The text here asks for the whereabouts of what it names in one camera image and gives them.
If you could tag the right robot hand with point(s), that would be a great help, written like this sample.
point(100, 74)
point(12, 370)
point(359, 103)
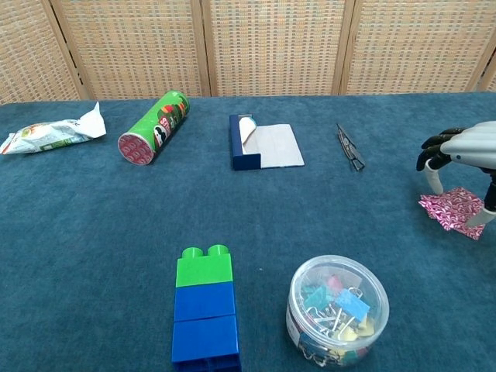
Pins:
point(474, 145)

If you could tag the black folded eyeglasses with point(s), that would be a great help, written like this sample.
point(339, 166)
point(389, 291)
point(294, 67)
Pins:
point(350, 149)

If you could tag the open blue box grey flap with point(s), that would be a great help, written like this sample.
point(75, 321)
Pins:
point(279, 147)

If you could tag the pink binder clip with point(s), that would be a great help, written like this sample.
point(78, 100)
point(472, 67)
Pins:
point(334, 283)

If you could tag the light blue binder clip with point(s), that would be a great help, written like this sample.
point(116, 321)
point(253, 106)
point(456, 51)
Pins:
point(352, 304)

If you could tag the round plastic binder clip tub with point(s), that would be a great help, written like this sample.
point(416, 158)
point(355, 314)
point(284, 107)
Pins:
point(379, 321)

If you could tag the yellow binder clip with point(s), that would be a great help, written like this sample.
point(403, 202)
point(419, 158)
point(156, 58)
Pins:
point(364, 329)

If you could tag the teal binder clip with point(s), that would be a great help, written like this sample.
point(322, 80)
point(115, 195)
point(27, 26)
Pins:
point(317, 296)

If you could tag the woven wooden folding screen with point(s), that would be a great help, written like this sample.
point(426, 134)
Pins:
point(271, 46)

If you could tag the curled cream paper sheet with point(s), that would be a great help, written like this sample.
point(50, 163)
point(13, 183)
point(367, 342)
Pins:
point(247, 129)

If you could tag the green building block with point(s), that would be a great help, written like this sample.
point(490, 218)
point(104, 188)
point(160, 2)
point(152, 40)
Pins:
point(203, 271)

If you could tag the blue building block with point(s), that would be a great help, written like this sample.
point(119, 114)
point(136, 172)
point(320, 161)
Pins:
point(203, 302)
point(205, 337)

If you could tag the green Pringles can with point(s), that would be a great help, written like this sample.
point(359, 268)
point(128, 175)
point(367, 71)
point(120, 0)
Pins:
point(155, 124)

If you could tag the white crumpled snack bag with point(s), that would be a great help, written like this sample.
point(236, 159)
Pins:
point(46, 135)

